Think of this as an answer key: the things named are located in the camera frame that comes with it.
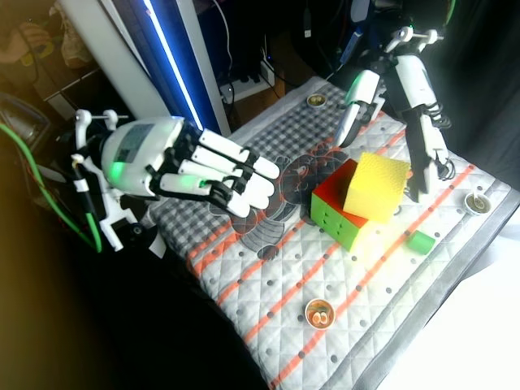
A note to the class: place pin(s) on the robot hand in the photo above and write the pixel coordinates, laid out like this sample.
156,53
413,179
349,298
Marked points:
134,154
414,85

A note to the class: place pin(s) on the yellow textured block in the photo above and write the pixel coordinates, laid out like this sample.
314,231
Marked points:
373,191

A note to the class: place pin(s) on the multicoloured puzzle cube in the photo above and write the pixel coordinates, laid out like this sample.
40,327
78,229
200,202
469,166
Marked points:
331,211

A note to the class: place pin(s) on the black curtain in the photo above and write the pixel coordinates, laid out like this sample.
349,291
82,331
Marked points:
487,81

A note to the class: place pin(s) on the white pillar with blue light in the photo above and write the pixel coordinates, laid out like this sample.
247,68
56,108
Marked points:
122,61

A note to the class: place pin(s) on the white power strip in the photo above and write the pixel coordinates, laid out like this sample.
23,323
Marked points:
248,87

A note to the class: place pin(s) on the toy bowl with spoon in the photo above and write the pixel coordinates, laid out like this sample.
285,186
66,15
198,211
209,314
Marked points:
477,204

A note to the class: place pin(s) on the green toy cylinder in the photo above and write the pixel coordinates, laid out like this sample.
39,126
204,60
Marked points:
420,242

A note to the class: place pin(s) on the grey quilt with printed bear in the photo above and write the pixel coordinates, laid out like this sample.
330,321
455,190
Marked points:
325,276

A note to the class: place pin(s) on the toy bowl with egg halves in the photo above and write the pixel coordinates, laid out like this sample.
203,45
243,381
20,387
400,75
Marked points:
319,313

